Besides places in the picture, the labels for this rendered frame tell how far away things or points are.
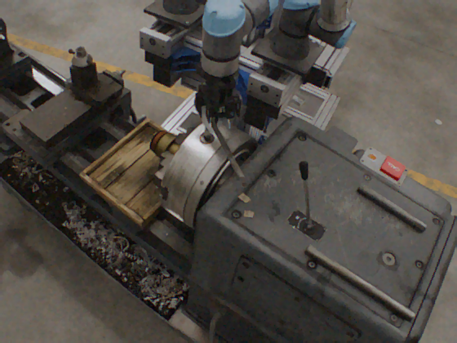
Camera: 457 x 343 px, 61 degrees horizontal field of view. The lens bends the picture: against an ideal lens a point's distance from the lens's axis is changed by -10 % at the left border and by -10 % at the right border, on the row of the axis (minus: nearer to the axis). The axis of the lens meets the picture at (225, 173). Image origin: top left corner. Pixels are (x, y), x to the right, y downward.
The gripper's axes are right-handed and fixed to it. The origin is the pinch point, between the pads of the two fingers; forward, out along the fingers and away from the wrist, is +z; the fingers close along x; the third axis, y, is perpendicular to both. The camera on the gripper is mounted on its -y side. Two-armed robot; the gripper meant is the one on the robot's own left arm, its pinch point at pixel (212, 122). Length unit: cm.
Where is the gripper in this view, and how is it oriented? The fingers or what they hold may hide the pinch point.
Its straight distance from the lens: 103.5
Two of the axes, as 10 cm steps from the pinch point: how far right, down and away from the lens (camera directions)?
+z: -0.6, 5.6, 8.3
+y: 3.1, 8.0, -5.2
